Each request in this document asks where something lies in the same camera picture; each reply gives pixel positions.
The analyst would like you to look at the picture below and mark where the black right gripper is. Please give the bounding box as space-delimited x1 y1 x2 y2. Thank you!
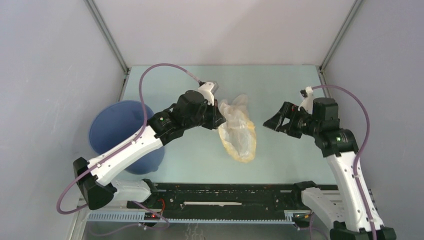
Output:
262 101 319 139

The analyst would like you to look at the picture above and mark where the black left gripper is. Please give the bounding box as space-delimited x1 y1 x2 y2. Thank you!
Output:
184 97 226 130

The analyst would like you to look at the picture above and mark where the translucent yellowish trash bag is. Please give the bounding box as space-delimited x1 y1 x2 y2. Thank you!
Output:
218 94 257 163

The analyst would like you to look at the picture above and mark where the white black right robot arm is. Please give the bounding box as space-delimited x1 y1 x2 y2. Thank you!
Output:
263 97 397 240

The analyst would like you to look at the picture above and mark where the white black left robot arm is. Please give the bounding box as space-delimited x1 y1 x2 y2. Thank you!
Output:
73 87 226 210

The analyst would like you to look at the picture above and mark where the blue plastic trash bin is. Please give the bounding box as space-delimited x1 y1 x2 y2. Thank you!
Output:
88 100 165 175

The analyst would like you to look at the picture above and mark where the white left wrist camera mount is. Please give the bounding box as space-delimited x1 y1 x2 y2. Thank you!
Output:
197 81 219 106

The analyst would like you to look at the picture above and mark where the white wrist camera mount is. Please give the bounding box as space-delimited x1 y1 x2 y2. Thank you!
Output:
197 81 219 106
298 86 315 114

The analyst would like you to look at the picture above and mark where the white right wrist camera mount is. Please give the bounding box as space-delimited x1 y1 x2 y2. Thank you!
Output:
298 86 315 114

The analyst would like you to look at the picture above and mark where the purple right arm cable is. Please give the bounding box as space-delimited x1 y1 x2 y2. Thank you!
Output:
308 84 379 240

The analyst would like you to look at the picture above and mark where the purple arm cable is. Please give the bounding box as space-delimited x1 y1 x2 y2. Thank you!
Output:
308 84 379 240
56 63 203 233

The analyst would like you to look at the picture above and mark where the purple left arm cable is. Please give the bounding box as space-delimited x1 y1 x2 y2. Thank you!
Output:
56 63 203 233

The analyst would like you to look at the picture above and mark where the aluminium frame rail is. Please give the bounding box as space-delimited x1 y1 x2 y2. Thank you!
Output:
322 188 379 213

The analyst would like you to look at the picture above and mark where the light blue slotted cable duct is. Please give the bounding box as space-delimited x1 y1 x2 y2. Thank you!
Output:
86 211 296 225

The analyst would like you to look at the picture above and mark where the right corner aluminium post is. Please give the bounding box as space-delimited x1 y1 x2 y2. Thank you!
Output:
320 0 365 72

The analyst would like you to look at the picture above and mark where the corner aluminium post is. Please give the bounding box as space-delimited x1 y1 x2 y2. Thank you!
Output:
320 0 365 72
84 0 130 74

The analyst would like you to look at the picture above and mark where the left corner aluminium post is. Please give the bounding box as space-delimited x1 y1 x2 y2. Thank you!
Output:
84 0 130 74

